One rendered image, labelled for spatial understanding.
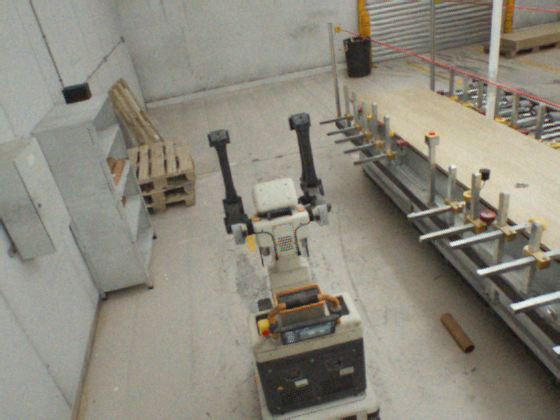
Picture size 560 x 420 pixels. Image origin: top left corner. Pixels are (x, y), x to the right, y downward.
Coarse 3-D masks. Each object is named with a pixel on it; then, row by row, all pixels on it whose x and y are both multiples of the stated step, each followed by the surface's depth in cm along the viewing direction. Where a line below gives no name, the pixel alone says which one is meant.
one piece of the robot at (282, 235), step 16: (304, 208) 227; (256, 224) 220; (272, 224) 220; (288, 224) 221; (304, 224) 222; (256, 240) 224; (272, 240) 223; (288, 240) 224; (272, 256) 227; (288, 256) 227; (272, 272) 240; (288, 272) 240; (304, 272) 242; (272, 288) 244; (288, 288) 244; (272, 304) 243
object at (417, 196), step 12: (348, 132) 455; (360, 144) 425; (372, 156) 399; (384, 168) 376; (396, 168) 368; (396, 180) 356; (408, 180) 348; (408, 192) 337; (420, 192) 329; (420, 204) 320; (432, 216) 305; (444, 216) 297; (444, 228) 291; (480, 252) 259; (480, 264) 256; (492, 264) 246; (492, 276) 245; (504, 276) 238; (504, 288) 236; (516, 288) 229; (516, 300) 228; (528, 312) 220; (540, 312) 213; (552, 312) 212; (540, 324) 212; (552, 324) 205; (552, 336) 205
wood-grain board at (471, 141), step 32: (384, 96) 474; (416, 96) 458; (416, 128) 384; (448, 128) 373; (480, 128) 363; (448, 160) 322; (480, 160) 315; (512, 160) 307; (544, 160) 300; (480, 192) 278; (512, 192) 272; (544, 192) 266; (512, 224) 247
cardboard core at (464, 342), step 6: (444, 318) 304; (450, 318) 301; (444, 324) 303; (450, 324) 298; (456, 324) 296; (450, 330) 296; (456, 330) 292; (462, 330) 292; (456, 336) 290; (462, 336) 287; (462, 342) 284; (468, 342) 282; (462, 348) 283; (468, 348) 286; (474, 348) 283
